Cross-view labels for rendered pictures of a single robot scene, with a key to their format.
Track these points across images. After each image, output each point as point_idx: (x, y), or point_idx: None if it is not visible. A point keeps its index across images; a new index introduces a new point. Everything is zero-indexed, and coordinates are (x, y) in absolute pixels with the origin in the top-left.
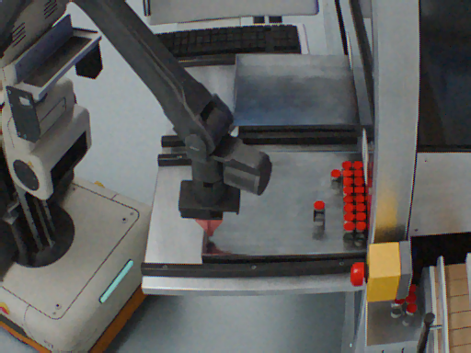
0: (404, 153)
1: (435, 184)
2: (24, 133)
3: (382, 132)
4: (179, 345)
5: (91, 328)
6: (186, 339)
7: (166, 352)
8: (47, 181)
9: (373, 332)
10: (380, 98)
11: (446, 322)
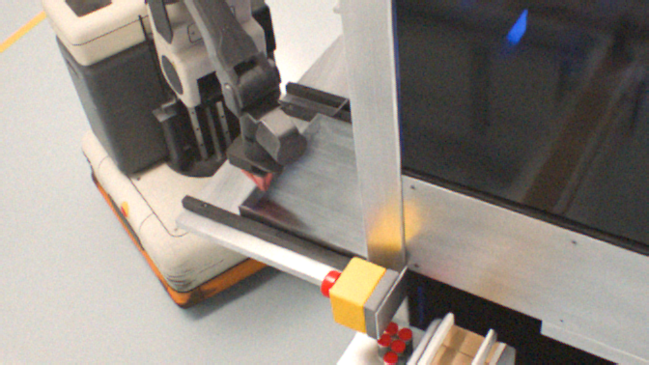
0: (384, 169)
1: (431, 220)
2: (160, 29)
3: (355, 138)
4: (315, 306)
5: (214, 258)
6: (324, 302)
7: (296, 310)
8: (191, 89)
9: (347, 364)
10: (350, 98)
11: None
